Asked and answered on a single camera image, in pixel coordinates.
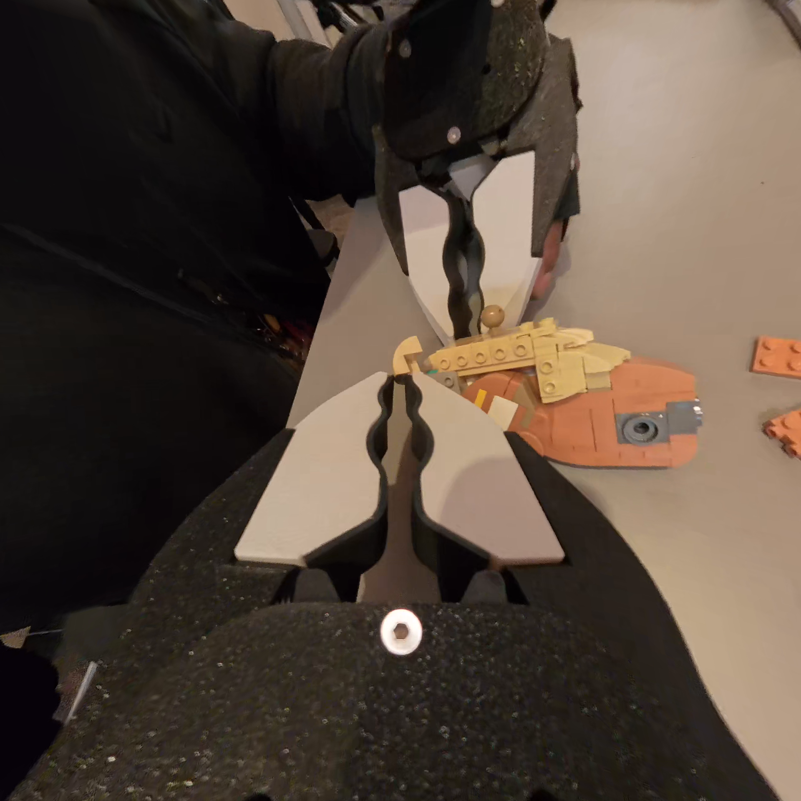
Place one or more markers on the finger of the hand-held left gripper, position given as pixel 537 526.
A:
pixel 422 244
pixel 507 238

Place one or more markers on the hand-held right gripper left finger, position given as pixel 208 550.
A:
pixel 313 482

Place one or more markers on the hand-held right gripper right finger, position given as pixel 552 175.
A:
pixel 482 488

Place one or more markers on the tan and brown brick model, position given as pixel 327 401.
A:
pixel 582 407

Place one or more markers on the person's left forearm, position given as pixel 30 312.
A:
pixel 325 106

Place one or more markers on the grey desk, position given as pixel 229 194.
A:
pixel 657 188

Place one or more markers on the person's left hand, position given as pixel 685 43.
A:
pixel 554 250

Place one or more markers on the reddish brown flat plate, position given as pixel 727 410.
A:
pixel 779 356

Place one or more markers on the reddish brown square brick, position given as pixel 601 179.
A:
pixel 785 432

